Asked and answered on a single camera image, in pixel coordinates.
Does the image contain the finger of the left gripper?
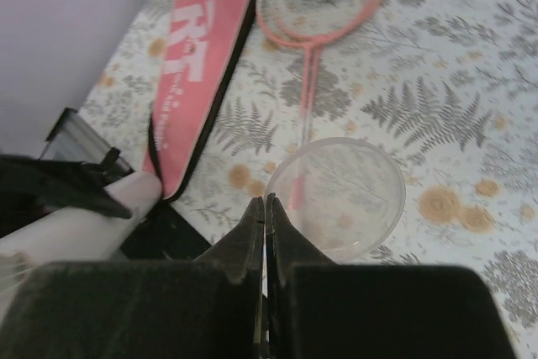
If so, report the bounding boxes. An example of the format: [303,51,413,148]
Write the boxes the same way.
[1,152,130,219]

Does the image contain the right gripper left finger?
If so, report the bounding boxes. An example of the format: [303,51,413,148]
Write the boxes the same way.
[1,198,265,358]

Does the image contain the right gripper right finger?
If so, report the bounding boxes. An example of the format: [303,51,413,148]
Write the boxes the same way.
[265,195,515,358]

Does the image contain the white shuttlecock tube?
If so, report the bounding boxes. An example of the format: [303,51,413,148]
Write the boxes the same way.
[1,172,161,302]

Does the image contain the clear tube lid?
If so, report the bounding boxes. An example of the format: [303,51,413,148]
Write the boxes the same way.
[265,137,406,263]

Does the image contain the pink racket cover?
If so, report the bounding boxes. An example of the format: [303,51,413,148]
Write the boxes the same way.
[144,0,255,201]

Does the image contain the floral table cloth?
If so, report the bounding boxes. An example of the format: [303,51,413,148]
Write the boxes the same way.
[79,0,537,346]

